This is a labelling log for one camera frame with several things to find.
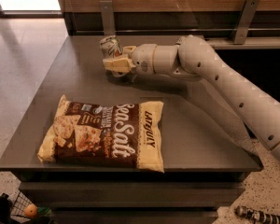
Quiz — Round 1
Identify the black wire basket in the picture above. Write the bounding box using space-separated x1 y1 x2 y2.
9 189 54 224

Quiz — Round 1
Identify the metal bracket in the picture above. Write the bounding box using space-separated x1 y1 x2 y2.
99 0 116 35
231 0 260 45

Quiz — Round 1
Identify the black round container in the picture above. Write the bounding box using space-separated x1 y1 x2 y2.
0 193 12 224

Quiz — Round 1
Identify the right metal bracket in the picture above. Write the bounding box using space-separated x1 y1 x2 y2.
231 0 260 45

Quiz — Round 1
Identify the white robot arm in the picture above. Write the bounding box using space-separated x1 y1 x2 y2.
100 35 280 161

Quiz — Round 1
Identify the left metal bracket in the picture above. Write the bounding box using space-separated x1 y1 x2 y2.
99 0 116 35

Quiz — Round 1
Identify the Sea Salt chips bag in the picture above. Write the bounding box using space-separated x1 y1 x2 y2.
37 96 164 172

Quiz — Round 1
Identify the silver 7up can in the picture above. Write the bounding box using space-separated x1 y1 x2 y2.
99 35 127 77

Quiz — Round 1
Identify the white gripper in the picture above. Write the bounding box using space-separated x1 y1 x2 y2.
103 44 157 75

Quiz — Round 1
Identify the orange fruit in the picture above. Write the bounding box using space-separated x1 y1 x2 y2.
24 203 37 218

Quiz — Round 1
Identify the black white striped object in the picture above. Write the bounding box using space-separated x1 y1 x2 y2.
235 206 280 224

